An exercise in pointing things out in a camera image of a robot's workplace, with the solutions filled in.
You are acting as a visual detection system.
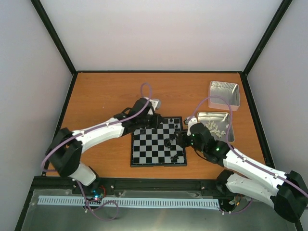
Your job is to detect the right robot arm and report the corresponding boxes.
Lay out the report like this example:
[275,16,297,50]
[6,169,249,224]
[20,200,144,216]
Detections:
[175,121,308,223]

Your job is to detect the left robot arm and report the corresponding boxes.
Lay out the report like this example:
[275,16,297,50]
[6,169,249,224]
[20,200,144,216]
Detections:
[45,97,162,194]

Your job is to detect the pile of white chess pieces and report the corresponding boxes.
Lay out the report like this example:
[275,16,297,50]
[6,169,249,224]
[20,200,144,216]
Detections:
[205,121,229,138]

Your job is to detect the silver tin with white pieces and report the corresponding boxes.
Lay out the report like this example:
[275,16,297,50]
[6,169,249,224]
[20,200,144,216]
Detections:
[197,112,235,142]

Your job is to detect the small circuit board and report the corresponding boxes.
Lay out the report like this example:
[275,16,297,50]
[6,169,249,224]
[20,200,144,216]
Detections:
[90,186,106,204]

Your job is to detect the black and silver chessboard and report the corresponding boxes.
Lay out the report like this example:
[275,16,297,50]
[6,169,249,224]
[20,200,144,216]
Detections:
[130,116,187,167]

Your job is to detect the empty silver tin lid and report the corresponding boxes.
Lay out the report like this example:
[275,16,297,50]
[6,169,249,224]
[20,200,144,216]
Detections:
[208,81,241,111]

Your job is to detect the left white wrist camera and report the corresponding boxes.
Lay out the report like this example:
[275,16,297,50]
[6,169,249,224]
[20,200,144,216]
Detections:
[150,99,161,110]

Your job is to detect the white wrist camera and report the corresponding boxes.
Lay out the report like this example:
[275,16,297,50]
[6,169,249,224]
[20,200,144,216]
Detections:
[184,116,198,131]
[150,99,161,110]

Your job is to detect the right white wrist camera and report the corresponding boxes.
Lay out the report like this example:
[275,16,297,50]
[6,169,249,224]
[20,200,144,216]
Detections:
[184,116,198,131]

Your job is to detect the black frame rail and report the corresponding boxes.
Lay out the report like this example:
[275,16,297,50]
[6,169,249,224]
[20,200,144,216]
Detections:
[72,177,241,195]

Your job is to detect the light blue cable duct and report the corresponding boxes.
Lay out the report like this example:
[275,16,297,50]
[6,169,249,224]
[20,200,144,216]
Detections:
[37,195,219,210]

